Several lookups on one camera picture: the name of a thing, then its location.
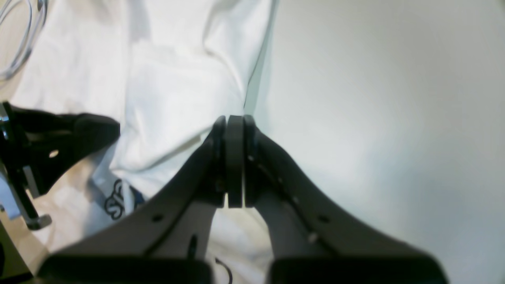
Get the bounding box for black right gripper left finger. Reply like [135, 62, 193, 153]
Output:
[37, 116, 226, 284]

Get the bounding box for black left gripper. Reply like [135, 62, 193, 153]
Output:
[0, 102, 120, 221]

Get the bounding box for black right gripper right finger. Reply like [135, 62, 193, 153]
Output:
[227, 116, 448, 284]

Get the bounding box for white printed t-shirt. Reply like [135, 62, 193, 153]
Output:
[9, 0, 278, 270]

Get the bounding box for coiled white cable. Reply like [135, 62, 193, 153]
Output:
[0, 0, 49, 81]

